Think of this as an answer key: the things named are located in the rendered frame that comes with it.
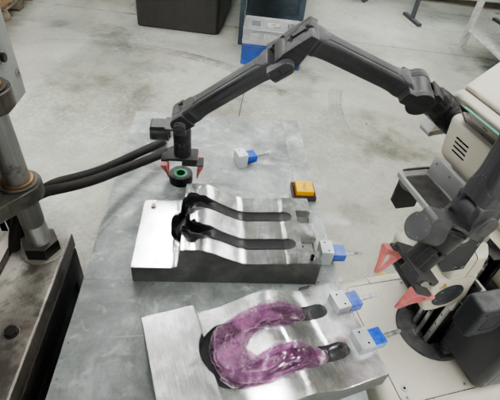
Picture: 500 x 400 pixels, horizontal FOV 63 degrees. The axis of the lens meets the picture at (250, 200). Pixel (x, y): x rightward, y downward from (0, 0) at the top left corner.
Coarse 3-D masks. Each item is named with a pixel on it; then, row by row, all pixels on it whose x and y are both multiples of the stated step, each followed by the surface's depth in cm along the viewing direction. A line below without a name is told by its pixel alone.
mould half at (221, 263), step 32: (224, 192) 123; (160, 224) 117; (224, 224) 113; (256, 224) 117; (288, 224) 118; (160, 256) 108; (192, 256) 103; (224, 256) 104; (256, 256) 108; (288, 256) 108
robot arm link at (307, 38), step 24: (312, 24) 95; (288, 48) 96; (312, 48) 95; (336, 48) 97; (360, 48) 102; (360, 72) 103; (384, 72) 103; (408, 72) 108; (408, 96) 106; (432, 96) 106
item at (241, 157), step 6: (234, 150) 149; (240, 150) 149; (252, 150) 152; (234, 156) 151; (240, 156) 146; (246, 156) 147; (252, 156) 149; (234, 162) 152; (240, 162) 148; (246, 162) 149; (252, 162) 151
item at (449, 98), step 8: (440, 88) 112; (448, 96) 112; (440, 104) 110; (448, 104) 112; (456, 104) 113; (432, 112) 114; (440, 112) 113; (432, 120) 118; (440, 120) 115; (440, 128) 115
